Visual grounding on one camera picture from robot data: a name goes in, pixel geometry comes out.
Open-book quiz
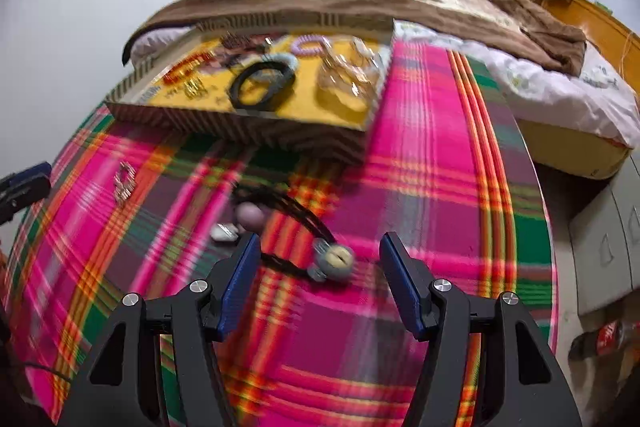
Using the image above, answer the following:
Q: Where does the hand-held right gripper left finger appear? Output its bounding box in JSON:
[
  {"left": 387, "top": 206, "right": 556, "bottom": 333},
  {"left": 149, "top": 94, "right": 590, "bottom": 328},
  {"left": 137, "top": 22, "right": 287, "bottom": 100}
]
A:
[{"left": 57, "top": 232, "right": 263, "bottom": 427}]

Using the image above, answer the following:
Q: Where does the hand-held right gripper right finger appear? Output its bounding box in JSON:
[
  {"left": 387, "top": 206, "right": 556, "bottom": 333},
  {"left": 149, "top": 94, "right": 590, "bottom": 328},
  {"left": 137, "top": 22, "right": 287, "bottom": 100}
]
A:
[{"left": 378, "top": 232, "right": 583, "bottom": 427}]

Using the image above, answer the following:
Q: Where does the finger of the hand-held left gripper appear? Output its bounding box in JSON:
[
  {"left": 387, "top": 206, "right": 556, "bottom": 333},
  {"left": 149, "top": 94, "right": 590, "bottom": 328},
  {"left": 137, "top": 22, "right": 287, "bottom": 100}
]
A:
[{"left": 0, "top": 161, "right": 53, "bottom": 225}]

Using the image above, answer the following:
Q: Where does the beaded black cord hair tie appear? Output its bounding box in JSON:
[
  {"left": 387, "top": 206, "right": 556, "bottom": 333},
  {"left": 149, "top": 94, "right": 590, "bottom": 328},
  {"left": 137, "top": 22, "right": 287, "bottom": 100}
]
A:
[{"left": 232, "top": 184, "right": 357, "bottom": 284}]

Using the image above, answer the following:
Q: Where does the striped cardboard box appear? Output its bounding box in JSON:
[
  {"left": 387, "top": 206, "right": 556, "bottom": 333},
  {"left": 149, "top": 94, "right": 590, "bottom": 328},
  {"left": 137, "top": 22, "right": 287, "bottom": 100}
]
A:
[{"left": 105, "top": 9, "right": 396, "bottom": 165}]

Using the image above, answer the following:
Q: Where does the blue spiral hair tie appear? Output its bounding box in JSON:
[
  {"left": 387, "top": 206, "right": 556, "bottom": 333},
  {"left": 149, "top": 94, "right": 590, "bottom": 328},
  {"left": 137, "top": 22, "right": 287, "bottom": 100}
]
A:
[{"left": 260, "top": 52, "right": 301, "bottom": 80}]

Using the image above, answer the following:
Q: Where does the dark brown bead bracelet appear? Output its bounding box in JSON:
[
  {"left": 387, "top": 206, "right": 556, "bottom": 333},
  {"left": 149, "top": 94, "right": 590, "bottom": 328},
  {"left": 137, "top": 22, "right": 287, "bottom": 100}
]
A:
[{"left": 215, "top": 32, "right": 273, "bottom": 68}]

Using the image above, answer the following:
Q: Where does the purple spiral hair tie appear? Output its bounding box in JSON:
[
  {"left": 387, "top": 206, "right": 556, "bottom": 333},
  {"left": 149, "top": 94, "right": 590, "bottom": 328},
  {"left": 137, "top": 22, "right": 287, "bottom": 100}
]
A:
[{"left": 291, "top": 34, "right": 331, "bottom": 56}]

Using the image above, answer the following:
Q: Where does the pink plaid cloth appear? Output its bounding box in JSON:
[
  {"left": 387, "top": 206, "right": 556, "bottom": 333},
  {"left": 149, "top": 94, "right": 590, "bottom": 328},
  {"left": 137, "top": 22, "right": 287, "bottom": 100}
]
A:
[{"left": 0, "top": 39, "right": 558, "bottom": 427}]

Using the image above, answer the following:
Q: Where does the red label soda bottle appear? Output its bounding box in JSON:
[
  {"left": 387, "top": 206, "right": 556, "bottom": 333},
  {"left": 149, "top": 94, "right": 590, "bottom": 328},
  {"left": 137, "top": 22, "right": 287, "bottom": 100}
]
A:
[{"left": 570, "top": 319, "right": 640, "bottom": 363}]

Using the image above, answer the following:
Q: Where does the yellow bed base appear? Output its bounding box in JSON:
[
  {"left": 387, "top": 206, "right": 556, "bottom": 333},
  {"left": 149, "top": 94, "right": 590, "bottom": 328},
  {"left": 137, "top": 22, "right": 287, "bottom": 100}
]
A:
[{"left": 515, "top": 117, "right": 633, "bottom": 180}]

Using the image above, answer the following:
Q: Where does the pale grey cabinet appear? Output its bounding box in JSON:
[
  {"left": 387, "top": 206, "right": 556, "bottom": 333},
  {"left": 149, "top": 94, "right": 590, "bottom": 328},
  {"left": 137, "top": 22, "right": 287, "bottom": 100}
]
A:
[{"left": 567, "top": 154, "right": 640, "bottom": 318}]

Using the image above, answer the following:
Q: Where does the clear hair claw clip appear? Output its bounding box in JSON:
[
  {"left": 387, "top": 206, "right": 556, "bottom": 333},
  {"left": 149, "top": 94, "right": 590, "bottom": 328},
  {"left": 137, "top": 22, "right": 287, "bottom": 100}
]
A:
[{"left": 317, "top": 37, "right": 383, "bottom": 108}]

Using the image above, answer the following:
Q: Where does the brown blanket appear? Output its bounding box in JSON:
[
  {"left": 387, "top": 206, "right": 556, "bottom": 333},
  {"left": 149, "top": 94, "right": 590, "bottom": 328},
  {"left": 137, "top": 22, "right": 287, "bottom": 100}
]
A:
[{"left": 122, "top": 0, "right": 588, "bottom": 75}]

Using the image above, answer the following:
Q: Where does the wooden headboard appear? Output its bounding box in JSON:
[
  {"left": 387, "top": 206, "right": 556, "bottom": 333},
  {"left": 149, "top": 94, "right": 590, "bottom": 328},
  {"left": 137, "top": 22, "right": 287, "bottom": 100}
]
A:
[{"left": 542, "top": 0, "right": 640, "bottom": 90}]

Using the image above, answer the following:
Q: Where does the silver chain bracelet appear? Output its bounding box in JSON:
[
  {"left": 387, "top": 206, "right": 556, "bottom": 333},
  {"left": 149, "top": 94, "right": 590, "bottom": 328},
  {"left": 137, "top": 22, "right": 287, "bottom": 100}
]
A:
[{"left": 112, "top": 162, "right": 138, "bottom": 208}]

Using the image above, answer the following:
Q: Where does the red bead bracelet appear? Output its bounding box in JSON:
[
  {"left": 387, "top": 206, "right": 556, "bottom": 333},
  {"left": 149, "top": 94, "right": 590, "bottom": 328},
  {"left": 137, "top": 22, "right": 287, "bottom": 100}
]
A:
[{"left": 162, "top": 52, "right": 213, "bottom": 85}]

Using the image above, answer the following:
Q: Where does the thin black cable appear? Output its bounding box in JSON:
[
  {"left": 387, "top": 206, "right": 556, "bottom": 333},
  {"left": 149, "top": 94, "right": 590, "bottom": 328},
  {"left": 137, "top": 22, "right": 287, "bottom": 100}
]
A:
[{"left": 15, "top": 362, "right": 76, "bottom": 382}]

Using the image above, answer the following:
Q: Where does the thin yellow cable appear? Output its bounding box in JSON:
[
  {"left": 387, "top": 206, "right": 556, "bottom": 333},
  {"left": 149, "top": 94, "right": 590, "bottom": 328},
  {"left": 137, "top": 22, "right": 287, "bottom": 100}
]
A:
[{"left": 620, "top": 34, "right": 637, "bottom": 75}]

